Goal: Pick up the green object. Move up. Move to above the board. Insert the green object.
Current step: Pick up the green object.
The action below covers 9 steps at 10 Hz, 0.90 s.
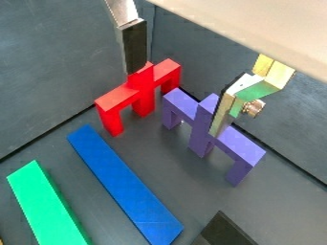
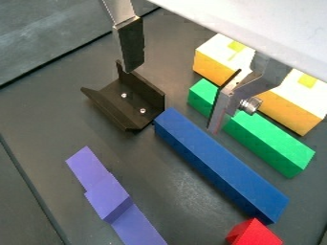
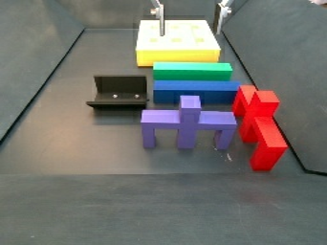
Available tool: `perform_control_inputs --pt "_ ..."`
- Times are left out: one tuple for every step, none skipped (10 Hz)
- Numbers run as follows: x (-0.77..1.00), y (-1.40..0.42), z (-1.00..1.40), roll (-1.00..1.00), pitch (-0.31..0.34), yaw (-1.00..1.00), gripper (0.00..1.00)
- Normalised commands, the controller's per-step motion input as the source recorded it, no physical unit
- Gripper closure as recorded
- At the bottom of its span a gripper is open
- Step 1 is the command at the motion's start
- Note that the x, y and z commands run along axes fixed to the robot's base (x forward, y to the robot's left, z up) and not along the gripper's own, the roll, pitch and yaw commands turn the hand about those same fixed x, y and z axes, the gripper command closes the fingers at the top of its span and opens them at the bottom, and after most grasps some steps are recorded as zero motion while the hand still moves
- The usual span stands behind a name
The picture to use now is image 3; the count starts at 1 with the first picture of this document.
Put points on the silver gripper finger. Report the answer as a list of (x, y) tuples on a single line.
[(157, 11), (224, 11)]

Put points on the green rectangular block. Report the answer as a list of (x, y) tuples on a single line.
[(192, 71)]

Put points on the yellow slotted board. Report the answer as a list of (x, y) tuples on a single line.
[(188, 42)]

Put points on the blue rectangular block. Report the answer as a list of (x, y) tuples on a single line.
[(210, 91)]

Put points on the red cross-shaped block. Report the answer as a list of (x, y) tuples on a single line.
[(256, 105)]

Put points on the purple three-legged block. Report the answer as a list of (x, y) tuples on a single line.
[(188, 119)]

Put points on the black angle bracket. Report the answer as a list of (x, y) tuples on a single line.
[(118, 91)]

